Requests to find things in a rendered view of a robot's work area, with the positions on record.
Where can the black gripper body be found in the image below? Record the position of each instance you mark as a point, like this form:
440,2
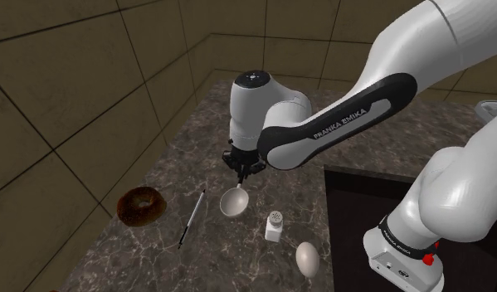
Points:
242,158

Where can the silver ladle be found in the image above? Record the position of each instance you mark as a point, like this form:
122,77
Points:
233,202

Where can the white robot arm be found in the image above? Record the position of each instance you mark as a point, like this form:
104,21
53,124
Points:
454,194

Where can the white salt shaker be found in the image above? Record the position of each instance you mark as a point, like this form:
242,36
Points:
274,227

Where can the silver and black pen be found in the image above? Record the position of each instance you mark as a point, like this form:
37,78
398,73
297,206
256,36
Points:
192,218

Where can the white egg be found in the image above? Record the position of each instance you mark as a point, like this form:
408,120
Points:
307,259

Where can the brown bagel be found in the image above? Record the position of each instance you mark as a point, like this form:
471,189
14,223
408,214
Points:
130,212

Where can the dark robot stand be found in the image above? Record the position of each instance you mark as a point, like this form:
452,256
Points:
353,226

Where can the grey bowl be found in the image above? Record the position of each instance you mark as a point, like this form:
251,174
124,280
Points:
490,111

